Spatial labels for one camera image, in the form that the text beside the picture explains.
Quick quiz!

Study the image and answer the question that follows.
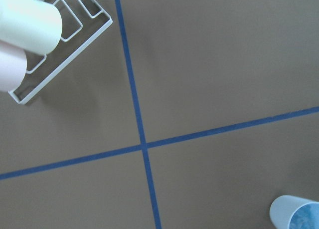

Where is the light blue plastic cup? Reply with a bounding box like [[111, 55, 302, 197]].
[[269, 195, 319, 229]]

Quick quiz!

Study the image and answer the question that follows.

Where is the pale pink cup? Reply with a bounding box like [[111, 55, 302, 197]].
[[0, 41, 27, 92]]

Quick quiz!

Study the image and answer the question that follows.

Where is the mint green cup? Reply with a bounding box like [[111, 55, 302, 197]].
[[0, 0, 62, 55]]

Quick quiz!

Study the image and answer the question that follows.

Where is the white wire cup rack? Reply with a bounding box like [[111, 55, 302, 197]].
[[8, 0, 113, 105]]

